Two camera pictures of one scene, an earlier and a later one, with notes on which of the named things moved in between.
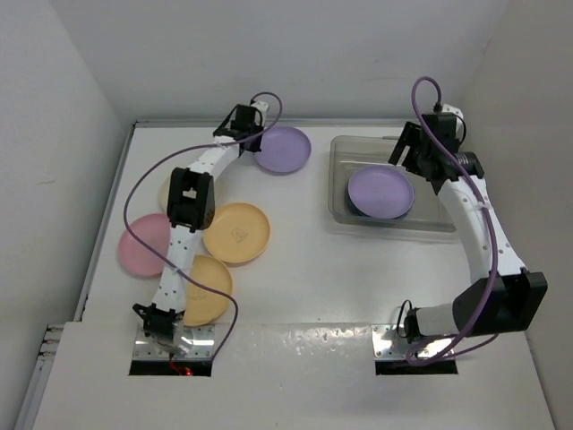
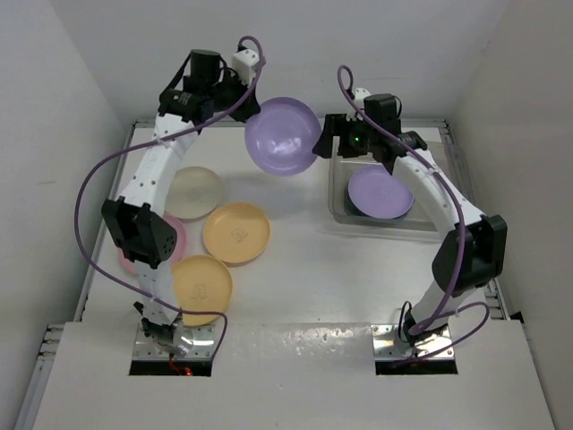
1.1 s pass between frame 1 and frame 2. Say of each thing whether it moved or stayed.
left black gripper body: moved
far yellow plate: stayed
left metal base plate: stayed
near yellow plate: stayed
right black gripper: moved
